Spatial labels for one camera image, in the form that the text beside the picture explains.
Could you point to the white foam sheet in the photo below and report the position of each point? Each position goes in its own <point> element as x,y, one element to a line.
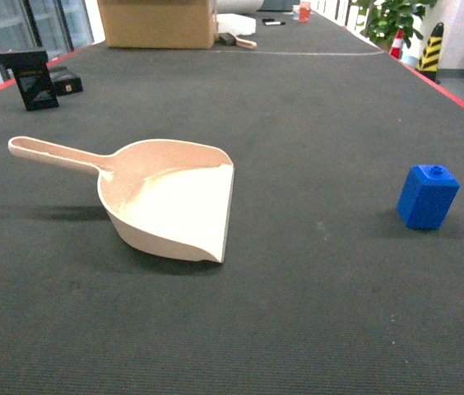
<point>236,24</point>

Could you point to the green potted plant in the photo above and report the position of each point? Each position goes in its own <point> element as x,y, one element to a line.
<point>385,18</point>

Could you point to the flat black box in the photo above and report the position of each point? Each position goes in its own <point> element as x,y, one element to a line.
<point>64,81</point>

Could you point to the upright black box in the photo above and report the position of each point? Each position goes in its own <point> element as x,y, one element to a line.
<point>29,68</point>

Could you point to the yellow black traffic cone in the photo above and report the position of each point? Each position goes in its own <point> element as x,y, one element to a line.
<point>427,64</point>

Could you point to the orange cup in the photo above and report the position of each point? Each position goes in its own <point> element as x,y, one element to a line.
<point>304,11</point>

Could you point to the large cardboard box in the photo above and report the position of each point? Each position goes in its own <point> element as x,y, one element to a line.
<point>159,24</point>

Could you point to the small hand brush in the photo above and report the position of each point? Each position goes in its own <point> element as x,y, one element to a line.
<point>229,39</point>

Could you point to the red white traffic cone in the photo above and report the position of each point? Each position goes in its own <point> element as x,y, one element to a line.
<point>397,43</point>

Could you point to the beige plastic dustpan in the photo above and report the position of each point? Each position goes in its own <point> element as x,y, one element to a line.
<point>165,197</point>

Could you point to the black marker pen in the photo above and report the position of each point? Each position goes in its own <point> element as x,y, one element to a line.
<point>272,22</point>

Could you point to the blue plastic block part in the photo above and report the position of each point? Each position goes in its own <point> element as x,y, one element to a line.
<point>427,196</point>

